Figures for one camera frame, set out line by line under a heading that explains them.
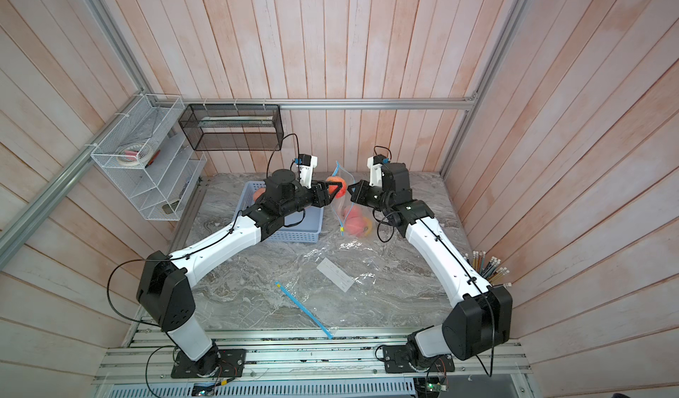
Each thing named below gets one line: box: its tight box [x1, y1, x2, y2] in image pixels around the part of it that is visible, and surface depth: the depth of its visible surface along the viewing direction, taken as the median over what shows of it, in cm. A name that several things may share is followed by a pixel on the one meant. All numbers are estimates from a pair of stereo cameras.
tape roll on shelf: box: [116, 143, 153, 166], surface depth 75 cm
